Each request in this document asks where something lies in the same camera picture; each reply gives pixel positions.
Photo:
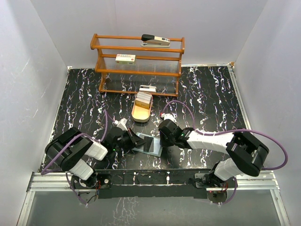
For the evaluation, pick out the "wooden three-tier shelf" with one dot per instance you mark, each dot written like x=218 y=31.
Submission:
x=159 y=67

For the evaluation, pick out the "beige oval card tray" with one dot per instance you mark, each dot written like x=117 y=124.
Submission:
x=140 y=114

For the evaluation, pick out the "mint green card holder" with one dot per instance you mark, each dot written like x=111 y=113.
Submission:
x=152 y=146

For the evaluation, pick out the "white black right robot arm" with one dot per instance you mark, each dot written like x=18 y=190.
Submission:
x=247 y=153

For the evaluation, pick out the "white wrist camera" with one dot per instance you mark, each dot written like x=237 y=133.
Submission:
x=121 y=124
x=167 y=116

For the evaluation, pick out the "black grey stapler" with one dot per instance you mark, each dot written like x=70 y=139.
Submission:
x=154 y=41

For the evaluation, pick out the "white red staples box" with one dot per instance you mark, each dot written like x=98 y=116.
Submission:
x=125 y=59

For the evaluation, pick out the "black front base bar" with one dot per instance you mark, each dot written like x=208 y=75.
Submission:
x=117 y=183

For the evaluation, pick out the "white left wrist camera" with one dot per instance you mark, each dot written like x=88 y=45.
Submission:
x=121 y=124

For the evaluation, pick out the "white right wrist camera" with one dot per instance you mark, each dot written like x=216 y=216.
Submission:
x=167 y=116

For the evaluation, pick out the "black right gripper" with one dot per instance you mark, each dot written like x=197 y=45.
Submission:
x=163 y=143

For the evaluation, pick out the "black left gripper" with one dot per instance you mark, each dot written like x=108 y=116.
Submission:
x=134 y=140

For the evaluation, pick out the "black white credit card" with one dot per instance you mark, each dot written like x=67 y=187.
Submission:
x=147 y=143

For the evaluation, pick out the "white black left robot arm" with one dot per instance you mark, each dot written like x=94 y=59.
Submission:
x=67 y=150

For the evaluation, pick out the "stack of credit cards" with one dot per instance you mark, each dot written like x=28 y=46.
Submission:
x=143 y=100

